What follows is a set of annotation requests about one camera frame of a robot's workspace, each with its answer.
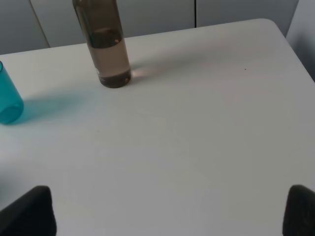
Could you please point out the smoky brown transparent water bottle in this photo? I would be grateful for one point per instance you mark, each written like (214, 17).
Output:
(101, 26)

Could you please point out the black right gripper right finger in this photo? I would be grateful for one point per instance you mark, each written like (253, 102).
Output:
(299, 215)

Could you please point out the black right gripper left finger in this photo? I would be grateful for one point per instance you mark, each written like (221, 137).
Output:
(30, 215)

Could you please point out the teal transparent plastic cup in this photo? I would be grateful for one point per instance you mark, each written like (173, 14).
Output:
(11, 103)

